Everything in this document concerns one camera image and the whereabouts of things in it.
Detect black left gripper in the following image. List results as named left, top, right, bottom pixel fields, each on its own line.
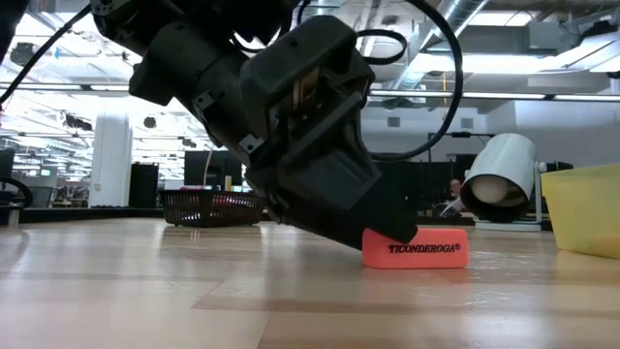
left=239, top=16, right=419, bottom=251

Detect orange eraser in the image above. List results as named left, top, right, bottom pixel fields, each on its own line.
left=361, top=227, right=470, bottom=270

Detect black partition panels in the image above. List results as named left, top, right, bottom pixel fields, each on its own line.
left=372, top=154, right=479, bottom=217

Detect person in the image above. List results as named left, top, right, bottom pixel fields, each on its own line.
left=433, top=177, right=466, bottom=218

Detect black monitor screen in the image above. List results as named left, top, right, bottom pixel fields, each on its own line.
left=183, top=149, right=243, bottom=189

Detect black mesh plastic basket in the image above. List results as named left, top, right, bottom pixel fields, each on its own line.
left=159, top=188, right=267, bottom=228

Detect white cylinder lamp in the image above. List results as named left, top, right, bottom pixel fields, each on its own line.
left=459, top=133, right=548, bottom=233

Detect black cabinet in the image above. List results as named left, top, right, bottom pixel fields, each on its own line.
left=128, top=163, right=160, bottom=209

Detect fluorescent ceiling light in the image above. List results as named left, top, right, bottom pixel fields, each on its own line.
left=411, top=51, right=529, bottom=75

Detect translucent yellow plastic bin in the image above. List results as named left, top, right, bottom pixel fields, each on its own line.
left=540, top=163, right=620, bottom=261

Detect thin black background frame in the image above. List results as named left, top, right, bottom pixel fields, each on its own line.
left=427, top=131, right=485, bottom=164

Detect silver spiral ventilation duct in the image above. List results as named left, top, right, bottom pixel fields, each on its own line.
left=387, top=0, right=490, bottom=91

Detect black aluminium table frame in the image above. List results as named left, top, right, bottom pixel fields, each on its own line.
left=0, top=206, right=476, bottom=227

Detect thin black camera cable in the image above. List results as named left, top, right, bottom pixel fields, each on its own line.
left=0, top=4, right=93, bottom=106

